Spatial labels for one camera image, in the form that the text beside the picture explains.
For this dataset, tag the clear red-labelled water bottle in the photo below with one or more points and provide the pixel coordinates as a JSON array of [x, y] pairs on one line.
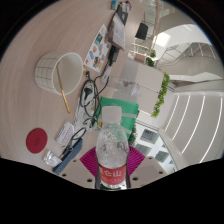
[[112, 150]]

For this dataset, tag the flat round red coaster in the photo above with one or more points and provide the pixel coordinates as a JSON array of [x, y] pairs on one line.
[[36, 140]]

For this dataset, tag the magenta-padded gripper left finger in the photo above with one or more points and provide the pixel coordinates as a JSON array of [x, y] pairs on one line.
[[85, 166]]

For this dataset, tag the black office chair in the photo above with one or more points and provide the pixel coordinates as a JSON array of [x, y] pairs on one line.
[[142, 31]]

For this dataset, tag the white blister pack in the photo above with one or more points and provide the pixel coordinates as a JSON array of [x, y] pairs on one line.
[[65, 132]]

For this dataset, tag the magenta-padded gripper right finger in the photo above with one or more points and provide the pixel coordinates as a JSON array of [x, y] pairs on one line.
[[143, 168]]

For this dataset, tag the small teal object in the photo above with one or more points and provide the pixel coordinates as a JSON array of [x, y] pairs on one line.
[[114, 4]]

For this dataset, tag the thin gold stick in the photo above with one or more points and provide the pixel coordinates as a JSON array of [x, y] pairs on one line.
[[63, 90]]

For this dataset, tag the clear shaker bottle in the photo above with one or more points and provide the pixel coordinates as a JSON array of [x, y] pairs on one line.
[[123, 84]]

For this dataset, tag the black flat pouch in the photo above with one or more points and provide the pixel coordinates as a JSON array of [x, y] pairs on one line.
[[125, 6]]

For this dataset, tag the colourful sticker sheet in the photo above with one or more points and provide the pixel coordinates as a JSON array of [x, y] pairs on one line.
[[98, 48]]

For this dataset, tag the white grid-pattern mug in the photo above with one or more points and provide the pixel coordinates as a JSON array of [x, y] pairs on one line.
[[45, 73]]

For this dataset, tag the small potted green plant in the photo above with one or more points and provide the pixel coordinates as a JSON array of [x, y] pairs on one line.
[[150, 62], [152, 53]]

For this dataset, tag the open notebook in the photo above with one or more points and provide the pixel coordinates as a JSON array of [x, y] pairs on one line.
[[118, 28]]

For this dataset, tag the black rectangular box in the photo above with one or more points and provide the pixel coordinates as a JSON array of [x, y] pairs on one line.
[[113, 55]]

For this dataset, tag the small black gadget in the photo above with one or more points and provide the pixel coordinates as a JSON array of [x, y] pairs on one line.
[[66, 150]]

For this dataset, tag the clear plastic packet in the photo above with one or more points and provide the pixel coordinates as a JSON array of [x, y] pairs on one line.
[[50, 158]]

